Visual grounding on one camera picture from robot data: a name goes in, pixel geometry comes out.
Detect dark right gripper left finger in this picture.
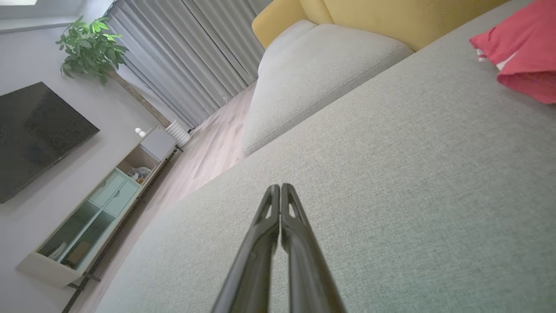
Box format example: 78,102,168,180
212,184,281,313

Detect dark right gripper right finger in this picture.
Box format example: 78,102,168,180
280,183,347,313

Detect red shorts with white waistband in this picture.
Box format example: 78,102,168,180
496,61,556,105

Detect red jersey with white sleeves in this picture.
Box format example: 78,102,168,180
469,0,556,74

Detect large grey fabric sofa ottoman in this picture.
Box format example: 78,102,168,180
96,0,556,313

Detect mint green cabinet drawer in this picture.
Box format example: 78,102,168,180
104,180,142,216
89,170,126,207

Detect grey stuffed toy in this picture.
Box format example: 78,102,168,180
128,166,152,183

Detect white ribbed plant pot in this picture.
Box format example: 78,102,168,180
165,120,192,147

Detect grey cabinet door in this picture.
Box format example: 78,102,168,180
140,126,176,161

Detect grey sofa seat cushion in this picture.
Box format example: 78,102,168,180
258,20,318,77
242,24,414,157

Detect long beige TV cabinet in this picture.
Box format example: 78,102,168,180
17,125,184,313

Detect grey pleated curtain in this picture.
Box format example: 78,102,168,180
104,0,274,129

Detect yellow sofa backrest cushion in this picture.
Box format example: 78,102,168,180
324,0,509,52
300,0,335,24
252,0,309,49

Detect black flat television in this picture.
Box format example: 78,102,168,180
0,82,100,204

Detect green potted tree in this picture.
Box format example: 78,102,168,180
56,16,172,127

